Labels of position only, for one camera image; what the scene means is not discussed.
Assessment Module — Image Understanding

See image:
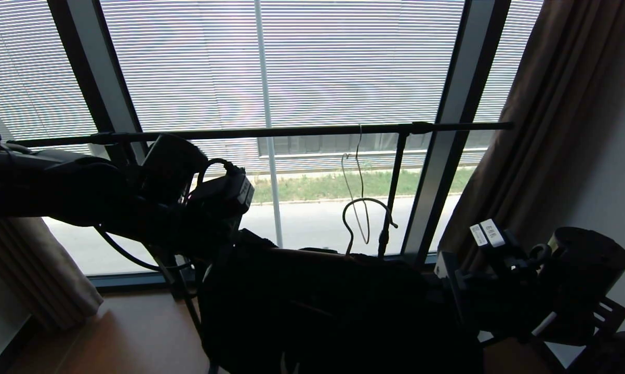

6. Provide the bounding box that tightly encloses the brown curtain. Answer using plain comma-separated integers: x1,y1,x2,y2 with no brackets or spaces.
437,0,625,271
0,217,104,331

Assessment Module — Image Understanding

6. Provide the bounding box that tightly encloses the black garment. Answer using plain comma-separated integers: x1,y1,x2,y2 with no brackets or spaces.
198,229,485,374

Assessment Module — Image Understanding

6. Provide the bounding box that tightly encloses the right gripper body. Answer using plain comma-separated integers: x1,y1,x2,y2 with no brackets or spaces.
433,251,501,334

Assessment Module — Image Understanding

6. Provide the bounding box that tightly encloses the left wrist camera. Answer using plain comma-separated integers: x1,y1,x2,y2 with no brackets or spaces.
187,165,256,232

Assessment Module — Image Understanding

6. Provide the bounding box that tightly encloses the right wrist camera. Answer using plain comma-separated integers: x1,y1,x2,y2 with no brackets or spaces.
468,218,532,272

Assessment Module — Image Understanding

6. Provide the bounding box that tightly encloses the black cable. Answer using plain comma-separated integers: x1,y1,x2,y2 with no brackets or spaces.
93,223,194,274

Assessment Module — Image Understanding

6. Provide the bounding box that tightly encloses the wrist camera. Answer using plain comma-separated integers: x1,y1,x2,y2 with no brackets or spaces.
468,218,532,272
187,165,256,232

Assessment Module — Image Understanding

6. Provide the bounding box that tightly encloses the pink clothes hanger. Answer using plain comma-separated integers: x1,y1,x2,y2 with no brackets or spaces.
341,124,371,245
268,197,399,258

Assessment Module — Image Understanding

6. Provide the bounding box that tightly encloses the black clothes rack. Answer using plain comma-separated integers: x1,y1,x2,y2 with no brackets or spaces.
8,121,514,374

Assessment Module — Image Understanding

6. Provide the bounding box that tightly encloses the window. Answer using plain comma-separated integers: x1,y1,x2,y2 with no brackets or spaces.
0,0,544,289

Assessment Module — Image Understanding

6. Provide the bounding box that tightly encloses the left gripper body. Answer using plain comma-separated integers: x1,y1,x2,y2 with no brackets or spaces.
153,207,241,261

